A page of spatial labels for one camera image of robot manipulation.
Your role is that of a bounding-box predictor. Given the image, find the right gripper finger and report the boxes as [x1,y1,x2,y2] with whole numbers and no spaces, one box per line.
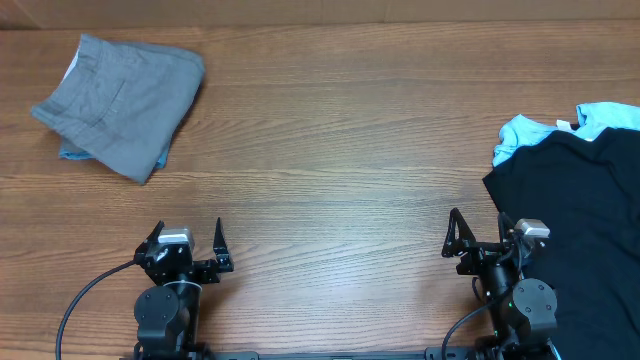
[441,208,476,258]
[497,212,515,244]

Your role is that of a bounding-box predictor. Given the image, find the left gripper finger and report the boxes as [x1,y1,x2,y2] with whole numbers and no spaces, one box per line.
[144,220,164,244]
[213,217,234,273]

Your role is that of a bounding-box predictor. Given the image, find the black t-shirt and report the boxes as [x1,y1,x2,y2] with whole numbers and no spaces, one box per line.
[483,129,639,359]

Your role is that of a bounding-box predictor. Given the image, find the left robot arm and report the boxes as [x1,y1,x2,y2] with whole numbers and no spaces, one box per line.
[134,221,234,360]

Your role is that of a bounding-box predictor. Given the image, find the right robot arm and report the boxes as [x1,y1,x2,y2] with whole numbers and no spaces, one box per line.
[439,208,560,359]

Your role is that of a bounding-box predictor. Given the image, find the light blue printed t-shirt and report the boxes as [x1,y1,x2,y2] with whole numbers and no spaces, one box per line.
[492,102,639,167]

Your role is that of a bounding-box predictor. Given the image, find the folded grey shorts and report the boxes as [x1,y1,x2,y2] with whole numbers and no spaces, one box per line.
[31,34,205,184]

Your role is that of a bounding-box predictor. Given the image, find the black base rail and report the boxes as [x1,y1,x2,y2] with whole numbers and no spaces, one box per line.
[119,344,506,360]

